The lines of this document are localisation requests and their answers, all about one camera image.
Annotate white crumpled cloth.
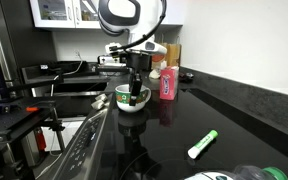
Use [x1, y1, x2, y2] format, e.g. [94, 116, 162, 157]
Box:
[149, 69, 161, 79]

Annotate black camera stand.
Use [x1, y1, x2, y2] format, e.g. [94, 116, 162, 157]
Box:
[0, 6, 66, 180]

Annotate clear bottle with green cap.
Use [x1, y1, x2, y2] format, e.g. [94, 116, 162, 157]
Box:
[183, 165, 288, 180]

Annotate green and white marker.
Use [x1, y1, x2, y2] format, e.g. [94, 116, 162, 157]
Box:
[187, 130, 218, 159]

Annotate brown paper bag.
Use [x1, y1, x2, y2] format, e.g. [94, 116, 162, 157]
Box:
[151, 43, 181, 69]

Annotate white upper cabinets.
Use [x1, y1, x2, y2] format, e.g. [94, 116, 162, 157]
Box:
[29, 0, 185, 31]

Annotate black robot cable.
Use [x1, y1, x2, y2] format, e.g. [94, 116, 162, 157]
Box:
[109, 0, 168, 52]

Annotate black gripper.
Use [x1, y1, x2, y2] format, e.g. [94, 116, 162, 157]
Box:
[126, 53, 151, 106]

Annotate silver black countertop appliance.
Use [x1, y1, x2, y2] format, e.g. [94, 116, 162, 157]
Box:
[96, 55, 129, 75]

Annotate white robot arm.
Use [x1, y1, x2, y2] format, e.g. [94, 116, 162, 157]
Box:
[98, 0, 167, 106]

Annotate green and white mug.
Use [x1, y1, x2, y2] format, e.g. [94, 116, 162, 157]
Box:
[115, 84, 151, 113]

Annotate pink carton box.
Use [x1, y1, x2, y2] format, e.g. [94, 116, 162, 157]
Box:
[160, 66, 179, 100]

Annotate stove control panel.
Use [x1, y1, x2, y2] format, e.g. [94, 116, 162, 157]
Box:
[48, 94, 112, 180]

